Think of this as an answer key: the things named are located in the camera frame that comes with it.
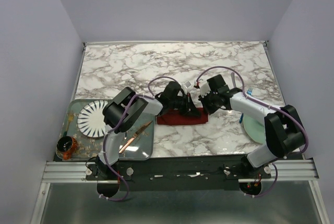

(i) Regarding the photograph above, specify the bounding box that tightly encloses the blue striped white plate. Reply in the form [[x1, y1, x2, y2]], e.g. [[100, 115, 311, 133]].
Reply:
[[77, 100, 108, 138]]

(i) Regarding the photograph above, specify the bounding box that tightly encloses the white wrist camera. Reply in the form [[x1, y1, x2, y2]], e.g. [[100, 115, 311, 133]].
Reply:
[[198, 81, 211, 97], [182, 81, 194, 93]]

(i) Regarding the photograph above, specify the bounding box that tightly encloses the black and orange cup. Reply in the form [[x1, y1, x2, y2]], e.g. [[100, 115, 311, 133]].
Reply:
[[56, 136, 78, 160]]

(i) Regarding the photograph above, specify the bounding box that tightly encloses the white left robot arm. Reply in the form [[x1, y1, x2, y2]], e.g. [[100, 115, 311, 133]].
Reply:
[[96, 81, 208, 180]]

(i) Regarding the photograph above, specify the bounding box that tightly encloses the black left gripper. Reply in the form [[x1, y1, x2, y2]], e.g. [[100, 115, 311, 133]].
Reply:
[[169, 92, 201, 116]]

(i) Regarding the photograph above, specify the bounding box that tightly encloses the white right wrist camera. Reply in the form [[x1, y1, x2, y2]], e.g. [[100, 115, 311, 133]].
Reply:
[[198, 81, 211, 97]]

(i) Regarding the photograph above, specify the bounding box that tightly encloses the silver table knife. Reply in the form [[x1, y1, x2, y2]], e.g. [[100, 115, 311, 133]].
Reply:
[[231, 72, 236, 88]]

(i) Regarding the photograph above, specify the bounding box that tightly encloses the teal floral serving tray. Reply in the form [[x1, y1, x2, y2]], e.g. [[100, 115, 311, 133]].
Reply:
[[60, 99, 155, 161]]

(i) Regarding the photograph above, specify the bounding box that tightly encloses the light green plate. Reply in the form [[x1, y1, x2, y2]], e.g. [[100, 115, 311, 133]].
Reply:
[[243, 115, 266, 144]]

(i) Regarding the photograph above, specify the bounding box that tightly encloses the dark red cloth napkin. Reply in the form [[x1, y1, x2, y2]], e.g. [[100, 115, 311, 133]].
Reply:
[[157, 108, 208, 126]]

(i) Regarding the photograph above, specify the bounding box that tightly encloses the blue handled fork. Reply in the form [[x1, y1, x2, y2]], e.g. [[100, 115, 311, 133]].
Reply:
[[239, 87, 253, 124]]

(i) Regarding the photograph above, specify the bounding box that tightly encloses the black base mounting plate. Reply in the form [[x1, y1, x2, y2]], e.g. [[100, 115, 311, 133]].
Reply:
[[86, 155, 271, 192]]

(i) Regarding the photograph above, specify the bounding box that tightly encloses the gold fork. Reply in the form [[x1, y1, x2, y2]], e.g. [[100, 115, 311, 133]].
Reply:
[[63, 112, 75, 136]]

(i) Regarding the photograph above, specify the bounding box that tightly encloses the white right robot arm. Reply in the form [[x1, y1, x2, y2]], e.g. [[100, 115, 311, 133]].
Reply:
[[197, 75, 307, 178]]

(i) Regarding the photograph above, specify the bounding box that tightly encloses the aluminium frame rail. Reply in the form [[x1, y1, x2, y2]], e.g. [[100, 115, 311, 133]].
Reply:
[[42, 159, 319, 183]]

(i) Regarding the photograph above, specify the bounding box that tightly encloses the rose gold knife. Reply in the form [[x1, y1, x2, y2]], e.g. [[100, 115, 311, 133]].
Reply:
[[118, 121, 152, 154]]

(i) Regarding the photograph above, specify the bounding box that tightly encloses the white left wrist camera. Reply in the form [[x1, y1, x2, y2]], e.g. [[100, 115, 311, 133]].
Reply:
[[182, 81, 194, 93]]

